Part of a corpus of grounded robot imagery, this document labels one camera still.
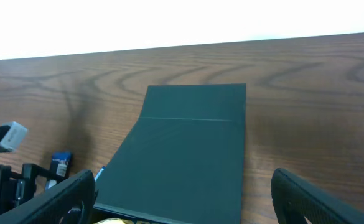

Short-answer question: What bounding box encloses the blue Eclipse mint tin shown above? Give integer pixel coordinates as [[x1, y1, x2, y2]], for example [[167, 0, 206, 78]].
[[94, 166, 106, 182]]

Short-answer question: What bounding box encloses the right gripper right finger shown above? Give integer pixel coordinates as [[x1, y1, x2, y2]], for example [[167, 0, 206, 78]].
[[271, 168, 364, 224]]

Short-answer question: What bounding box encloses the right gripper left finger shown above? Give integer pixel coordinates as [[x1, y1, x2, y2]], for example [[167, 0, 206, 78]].
[[0, 170, 95, 224]]

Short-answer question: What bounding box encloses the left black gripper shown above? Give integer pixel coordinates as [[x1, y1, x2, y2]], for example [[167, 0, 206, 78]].
[[0, 126, 66, 215]]

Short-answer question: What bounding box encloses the dark blue chocolate bar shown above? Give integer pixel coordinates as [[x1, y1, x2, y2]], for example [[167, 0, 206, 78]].
[[49, 151, 72, 178]]

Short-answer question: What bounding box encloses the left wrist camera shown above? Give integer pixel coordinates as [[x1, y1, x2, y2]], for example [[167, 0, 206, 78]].
[[0, 121, 28, 153]]

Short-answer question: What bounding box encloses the dark green open box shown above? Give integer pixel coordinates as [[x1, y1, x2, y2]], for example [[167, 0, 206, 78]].
[[95, 84, 246, 223]]

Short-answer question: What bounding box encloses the yellow Hacks candy bag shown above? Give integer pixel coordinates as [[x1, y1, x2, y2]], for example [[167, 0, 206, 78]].
[[94, 218, 134, 224]]

